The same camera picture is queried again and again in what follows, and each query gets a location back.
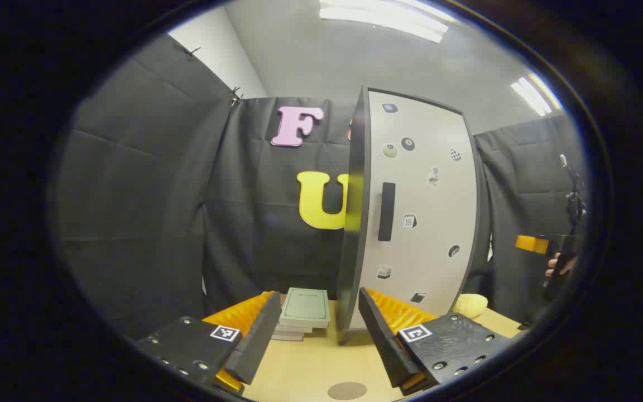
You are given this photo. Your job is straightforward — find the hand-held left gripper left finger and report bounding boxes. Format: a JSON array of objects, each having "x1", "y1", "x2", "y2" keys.
[{"x1": 135, "y1": 290, "x2": 283, "y2": 394}]

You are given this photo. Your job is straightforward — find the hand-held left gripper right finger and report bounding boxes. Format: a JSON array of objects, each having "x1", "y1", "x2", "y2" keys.
[{"x1": 358, "y1": 287, "x2": 515, "y2": 396}]

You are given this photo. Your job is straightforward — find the round brown coaster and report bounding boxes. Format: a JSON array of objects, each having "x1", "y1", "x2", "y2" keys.
[{"x1": 328, "y1": 381, "x2": 368, "y2": 401}]

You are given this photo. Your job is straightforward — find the light grey cabinet door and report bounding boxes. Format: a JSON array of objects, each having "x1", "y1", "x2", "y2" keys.
[{"x1": 349, "y1": 89, "x2": 479, "y2": 331}]

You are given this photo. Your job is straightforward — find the dark grey cabinet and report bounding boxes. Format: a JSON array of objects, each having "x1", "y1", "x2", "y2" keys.
[{"x1": 335, "y1": 85, "x2": 484, "y2": 346}]

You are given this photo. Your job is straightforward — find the green book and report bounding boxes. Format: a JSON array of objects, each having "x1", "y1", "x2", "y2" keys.
[{"x1": 279, "y1": 288, "x2": 332, "y2": 329}]

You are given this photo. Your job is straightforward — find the pale yellow textured ball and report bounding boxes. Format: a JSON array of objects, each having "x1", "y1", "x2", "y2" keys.
[{"x1": 453, "y1": 293, "x2": 489, "y2": 319}]

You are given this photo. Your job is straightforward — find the black door handle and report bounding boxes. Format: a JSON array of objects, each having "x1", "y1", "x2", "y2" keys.
[{"x1": 378, "y1": 182, "x2": 396, "y2": 242}]

